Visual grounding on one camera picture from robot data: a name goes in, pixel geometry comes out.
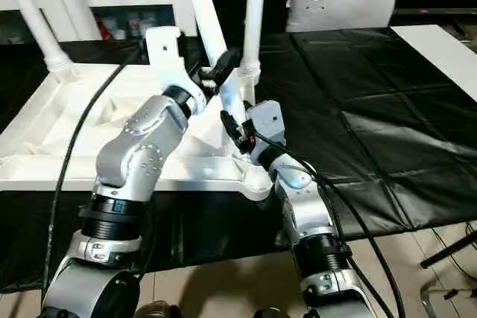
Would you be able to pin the white plastic table leg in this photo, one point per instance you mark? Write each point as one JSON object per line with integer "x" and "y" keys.
{"x": 208, "y": 16}
{"x": 33, "y": 24}
{"x": 255, "y": 16}

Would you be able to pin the white plastic table top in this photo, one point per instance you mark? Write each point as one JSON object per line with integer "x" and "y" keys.
{"x": 56, "y": 128}

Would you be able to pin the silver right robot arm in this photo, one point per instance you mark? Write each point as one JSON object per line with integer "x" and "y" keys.
{"x": 309, "y": 206}

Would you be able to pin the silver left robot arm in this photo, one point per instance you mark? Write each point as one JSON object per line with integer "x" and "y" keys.
{"x": 138, "y": 139}

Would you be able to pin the white cup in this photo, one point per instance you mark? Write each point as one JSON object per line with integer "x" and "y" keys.
{"x": 119, "y": 34}

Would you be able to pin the red bottle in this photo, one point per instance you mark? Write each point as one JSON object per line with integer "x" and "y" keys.
{"x": 98, "y": 25}

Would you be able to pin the white plastic upturned table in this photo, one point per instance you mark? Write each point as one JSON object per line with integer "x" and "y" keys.
{"x": 372, "y": 109}

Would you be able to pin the dark robot leg part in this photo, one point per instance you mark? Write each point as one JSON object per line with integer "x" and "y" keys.
{"x": 156, "y": 311}
{"x": 272, "y": 313}

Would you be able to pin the white board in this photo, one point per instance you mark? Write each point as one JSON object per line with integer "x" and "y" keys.
{"x": 439, "y": 53}

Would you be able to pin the black screen with red light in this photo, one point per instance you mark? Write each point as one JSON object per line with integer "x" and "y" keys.
{"x": 436, "y": 11}

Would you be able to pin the black floor stand foot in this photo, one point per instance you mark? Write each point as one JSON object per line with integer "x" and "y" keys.
{"x": 447, "y": 251}

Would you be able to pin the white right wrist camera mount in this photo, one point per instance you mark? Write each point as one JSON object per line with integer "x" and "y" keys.
{"x": 268, "y": 120}

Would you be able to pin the silver metal floor frame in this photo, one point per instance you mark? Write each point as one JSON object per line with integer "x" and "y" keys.
{"x": 428, "y": 295}

